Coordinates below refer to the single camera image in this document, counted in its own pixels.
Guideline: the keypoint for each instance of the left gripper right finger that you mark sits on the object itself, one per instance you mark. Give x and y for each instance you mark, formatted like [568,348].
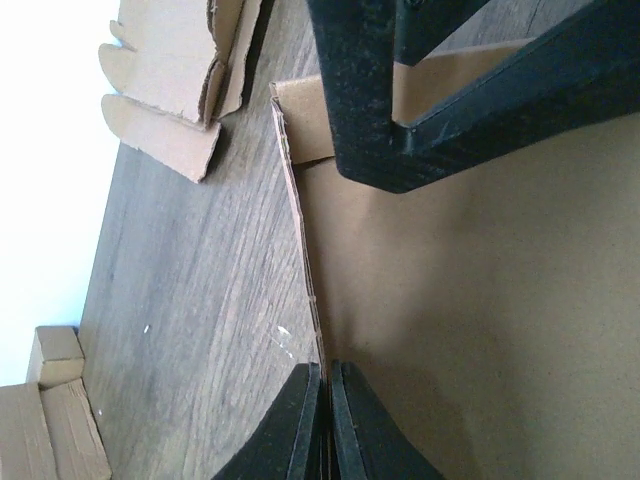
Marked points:
[367,443]

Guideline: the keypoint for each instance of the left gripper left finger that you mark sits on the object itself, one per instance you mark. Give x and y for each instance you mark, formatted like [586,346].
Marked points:
[287,442]

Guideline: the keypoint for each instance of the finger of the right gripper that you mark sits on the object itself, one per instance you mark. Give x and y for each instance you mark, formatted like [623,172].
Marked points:
[358,43]
[583,71]

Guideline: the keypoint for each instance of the brown cardboard box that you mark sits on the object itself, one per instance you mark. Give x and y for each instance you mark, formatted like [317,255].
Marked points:
[494,312]

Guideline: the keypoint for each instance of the large folded cardboard box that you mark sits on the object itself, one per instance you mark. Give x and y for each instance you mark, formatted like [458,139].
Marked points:
[50,434]

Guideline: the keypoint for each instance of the folded cardboard box middle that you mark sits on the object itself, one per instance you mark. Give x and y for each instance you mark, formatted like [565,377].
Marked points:
[56,357]

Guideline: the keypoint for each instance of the stack of flat cardboard blanks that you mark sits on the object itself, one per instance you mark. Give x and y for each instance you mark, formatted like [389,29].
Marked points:
[177,68]

